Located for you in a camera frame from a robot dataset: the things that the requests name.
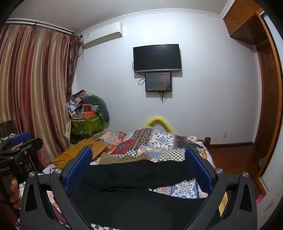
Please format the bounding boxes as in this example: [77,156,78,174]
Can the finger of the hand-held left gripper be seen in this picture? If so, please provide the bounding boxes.
[11,132,31,146]
[20,137,44,156]

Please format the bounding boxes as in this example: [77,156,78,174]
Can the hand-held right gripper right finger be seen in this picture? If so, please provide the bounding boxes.
[185,146,258,230]

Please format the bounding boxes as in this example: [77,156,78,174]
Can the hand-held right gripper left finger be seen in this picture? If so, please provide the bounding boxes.
[19,146,93,230]

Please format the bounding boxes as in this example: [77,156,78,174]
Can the black pants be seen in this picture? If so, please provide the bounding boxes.
[66,159,213,230]

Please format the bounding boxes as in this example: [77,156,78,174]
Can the khaki pants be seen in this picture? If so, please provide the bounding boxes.
[98,153,151,165]

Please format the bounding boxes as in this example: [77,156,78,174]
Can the person's left hand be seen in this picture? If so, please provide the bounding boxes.
[8,176,23,209]

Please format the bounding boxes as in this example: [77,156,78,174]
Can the black mesh chair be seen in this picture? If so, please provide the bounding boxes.
[0,120,13,138]

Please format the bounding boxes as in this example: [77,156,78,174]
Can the green storage bag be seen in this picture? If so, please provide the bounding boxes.
[71,112,104,137]

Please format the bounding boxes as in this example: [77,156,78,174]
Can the patchwork printed bedspread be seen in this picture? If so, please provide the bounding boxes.
[42,126,229,230]

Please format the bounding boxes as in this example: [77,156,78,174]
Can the striped red gold curtain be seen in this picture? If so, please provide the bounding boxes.
[0,23,81,169]

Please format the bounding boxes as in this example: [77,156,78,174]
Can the pile of clutter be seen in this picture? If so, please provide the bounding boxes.
[67,89,100,120]

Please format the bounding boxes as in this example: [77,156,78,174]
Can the yellow foam tube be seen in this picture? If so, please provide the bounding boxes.
[145,115,175,134]

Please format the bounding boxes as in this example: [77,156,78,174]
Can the grey plush pillow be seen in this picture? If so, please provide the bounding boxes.
[82,96,110,122]

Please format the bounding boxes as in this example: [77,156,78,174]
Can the brown wooden door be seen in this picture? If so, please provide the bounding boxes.
[252,14,280,185]

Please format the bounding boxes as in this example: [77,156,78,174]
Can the white air conditioner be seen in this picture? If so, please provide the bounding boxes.
[80,21,123,49]

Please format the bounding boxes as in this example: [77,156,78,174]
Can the wooden overhead cabinet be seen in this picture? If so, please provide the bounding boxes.
[223,0,269,46]

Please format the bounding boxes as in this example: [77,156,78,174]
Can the thin black cable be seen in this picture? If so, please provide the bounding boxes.
[50,152,74,173]

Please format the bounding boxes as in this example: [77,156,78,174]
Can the black monitor cable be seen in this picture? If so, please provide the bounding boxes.
[159,90,171,104]

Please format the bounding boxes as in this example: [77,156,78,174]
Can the small black wall monitor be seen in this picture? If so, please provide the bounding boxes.
[145,72,172,92]

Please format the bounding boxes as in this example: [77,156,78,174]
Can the black television cable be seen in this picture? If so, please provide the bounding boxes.
[132,62,147,86]

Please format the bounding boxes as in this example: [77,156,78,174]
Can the curtain rail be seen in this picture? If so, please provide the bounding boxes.
[5,19,75,34]

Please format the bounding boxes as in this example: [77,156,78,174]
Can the large black wall television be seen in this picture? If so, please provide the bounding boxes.
[133,44,182,73]

